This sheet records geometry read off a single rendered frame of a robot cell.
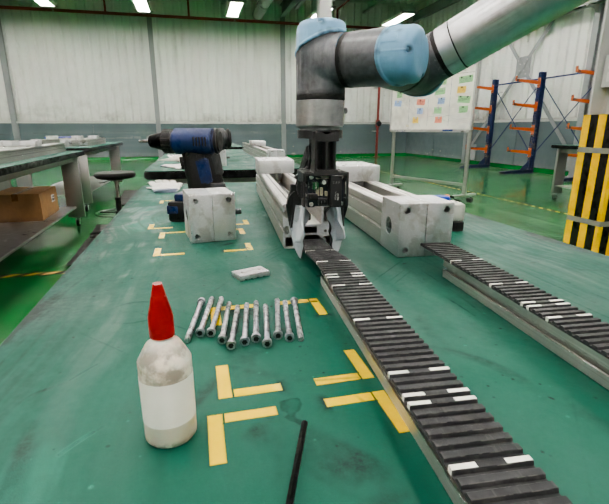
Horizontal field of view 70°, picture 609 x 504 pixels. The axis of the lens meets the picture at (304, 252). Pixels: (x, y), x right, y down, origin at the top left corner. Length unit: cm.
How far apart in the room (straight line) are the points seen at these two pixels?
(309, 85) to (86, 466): 54
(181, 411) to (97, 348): 19
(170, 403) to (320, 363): 16
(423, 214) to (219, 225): 39
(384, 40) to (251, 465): 52
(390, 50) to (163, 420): 50
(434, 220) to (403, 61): 29
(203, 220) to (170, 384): 59
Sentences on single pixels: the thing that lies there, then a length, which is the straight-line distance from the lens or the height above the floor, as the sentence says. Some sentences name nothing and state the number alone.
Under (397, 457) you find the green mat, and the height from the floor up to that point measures 78.
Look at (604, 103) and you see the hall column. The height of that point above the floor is 118.
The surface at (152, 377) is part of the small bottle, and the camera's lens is 32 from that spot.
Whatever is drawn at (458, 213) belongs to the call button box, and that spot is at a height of 82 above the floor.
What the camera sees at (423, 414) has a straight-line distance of 32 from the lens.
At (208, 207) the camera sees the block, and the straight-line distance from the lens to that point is 88.
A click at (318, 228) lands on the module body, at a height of 82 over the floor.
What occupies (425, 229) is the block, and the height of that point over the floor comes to 83.
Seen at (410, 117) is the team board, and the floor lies 116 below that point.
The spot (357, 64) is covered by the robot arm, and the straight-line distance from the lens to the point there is 65.
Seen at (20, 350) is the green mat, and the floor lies 78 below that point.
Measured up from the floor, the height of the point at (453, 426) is 81.
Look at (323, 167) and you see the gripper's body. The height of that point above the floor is 94.
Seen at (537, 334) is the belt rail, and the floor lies 79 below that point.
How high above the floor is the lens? 100
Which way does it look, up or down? 16 degrees down
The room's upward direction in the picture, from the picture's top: straight up
